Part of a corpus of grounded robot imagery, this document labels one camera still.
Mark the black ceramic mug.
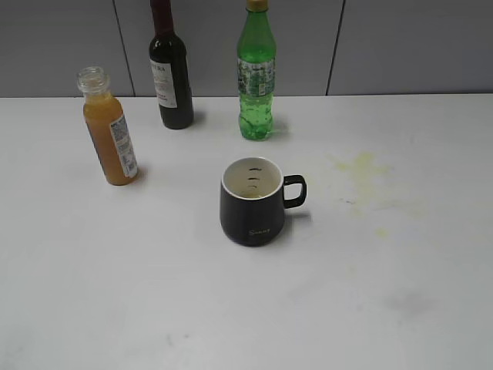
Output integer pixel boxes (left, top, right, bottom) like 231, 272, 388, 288
220, 157, 307, 247

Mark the orange juice bottle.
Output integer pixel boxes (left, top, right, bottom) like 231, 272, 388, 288
77, 66, 139, 186

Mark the green soda bottle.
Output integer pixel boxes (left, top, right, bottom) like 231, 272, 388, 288
236, 1, 277, 141

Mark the dark red wine bottle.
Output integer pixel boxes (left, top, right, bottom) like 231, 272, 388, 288
149, 1, 194, 130

